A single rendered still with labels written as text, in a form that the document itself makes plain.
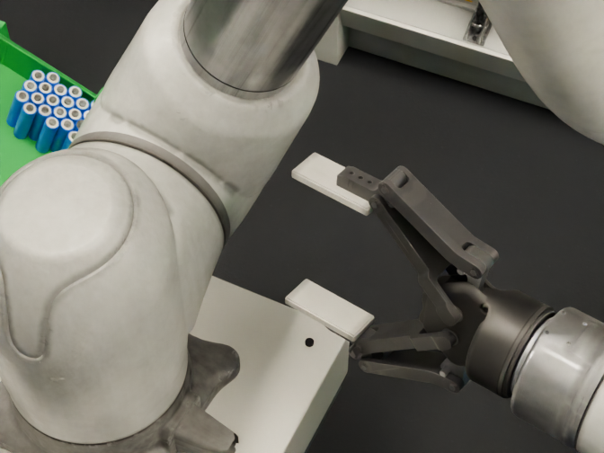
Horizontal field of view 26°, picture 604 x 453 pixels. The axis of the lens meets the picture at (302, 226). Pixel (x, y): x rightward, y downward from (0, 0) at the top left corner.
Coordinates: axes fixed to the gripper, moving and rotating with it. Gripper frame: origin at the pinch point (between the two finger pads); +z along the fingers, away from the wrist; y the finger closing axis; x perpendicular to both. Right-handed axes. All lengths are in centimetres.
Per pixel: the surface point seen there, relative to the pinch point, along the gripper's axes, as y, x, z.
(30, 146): -35, -23, 58
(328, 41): -29, -58, 38
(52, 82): -28, -27, 58
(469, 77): -31, -67, 21
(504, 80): -30, -68, 16
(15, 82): -31, -27, 65
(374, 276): -39, -34, 13
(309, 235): -38, -34, 23
